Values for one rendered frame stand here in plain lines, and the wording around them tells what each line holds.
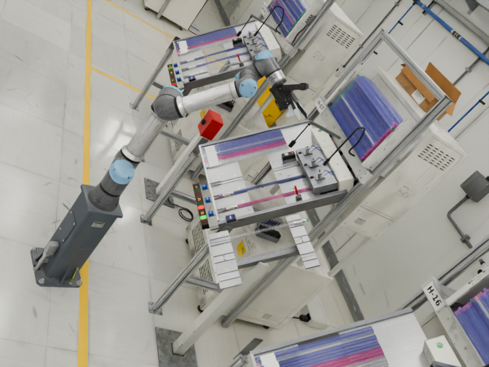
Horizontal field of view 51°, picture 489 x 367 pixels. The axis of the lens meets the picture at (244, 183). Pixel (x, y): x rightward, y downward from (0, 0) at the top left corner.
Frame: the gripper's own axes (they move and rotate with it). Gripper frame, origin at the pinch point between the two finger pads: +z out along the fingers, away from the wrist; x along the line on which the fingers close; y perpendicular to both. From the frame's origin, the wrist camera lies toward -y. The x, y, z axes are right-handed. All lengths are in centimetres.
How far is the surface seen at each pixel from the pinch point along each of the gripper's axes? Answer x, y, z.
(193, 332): -4, 111, 67
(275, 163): -60, 41, 12
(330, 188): -43, 16, 38
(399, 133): -36, -29, 29
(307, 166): -51, 23, 22
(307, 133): -85, 22, 6
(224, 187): -39, 68, 9
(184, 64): -147, 92, -87
